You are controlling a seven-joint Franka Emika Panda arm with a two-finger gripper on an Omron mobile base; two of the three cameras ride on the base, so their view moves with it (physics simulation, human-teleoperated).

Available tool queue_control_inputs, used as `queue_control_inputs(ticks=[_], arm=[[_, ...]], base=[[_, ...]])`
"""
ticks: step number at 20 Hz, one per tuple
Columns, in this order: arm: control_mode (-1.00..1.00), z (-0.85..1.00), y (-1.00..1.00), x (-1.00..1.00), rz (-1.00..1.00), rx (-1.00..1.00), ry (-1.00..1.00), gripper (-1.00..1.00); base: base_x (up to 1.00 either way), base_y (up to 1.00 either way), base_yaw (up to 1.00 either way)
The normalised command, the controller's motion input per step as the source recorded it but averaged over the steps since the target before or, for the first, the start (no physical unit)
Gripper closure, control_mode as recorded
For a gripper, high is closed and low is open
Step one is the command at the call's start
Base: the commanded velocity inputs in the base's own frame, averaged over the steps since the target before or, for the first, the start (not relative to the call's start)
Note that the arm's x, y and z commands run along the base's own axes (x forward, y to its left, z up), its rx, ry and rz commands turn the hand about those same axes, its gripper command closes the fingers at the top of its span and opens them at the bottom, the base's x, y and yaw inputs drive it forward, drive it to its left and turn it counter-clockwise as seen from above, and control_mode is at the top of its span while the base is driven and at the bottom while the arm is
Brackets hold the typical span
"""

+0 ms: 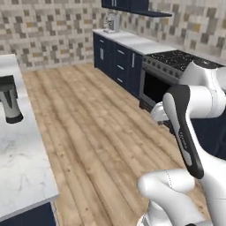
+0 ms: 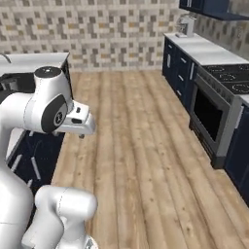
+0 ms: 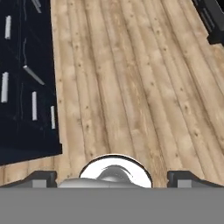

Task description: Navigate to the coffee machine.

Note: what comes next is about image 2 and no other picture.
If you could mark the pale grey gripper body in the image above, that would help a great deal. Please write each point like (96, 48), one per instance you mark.
(85, 127)

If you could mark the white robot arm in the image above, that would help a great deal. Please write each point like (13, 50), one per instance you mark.
(19, 110)

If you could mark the silver coffee machine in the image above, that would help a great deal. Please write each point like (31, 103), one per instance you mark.
(185, 25)

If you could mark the navy island cupboard run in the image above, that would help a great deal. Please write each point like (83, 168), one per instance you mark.
(45, 152)

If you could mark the silver sink tap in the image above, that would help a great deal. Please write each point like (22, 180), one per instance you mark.
(6, 57)

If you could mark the navy base cupboard run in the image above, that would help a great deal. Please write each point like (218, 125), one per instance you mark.
(176, 73)

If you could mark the steel oven with black hob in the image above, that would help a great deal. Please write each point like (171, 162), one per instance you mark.
(215, 107)

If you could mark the navy wall cupboard run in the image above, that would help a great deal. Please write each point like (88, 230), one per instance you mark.
(212, 7)

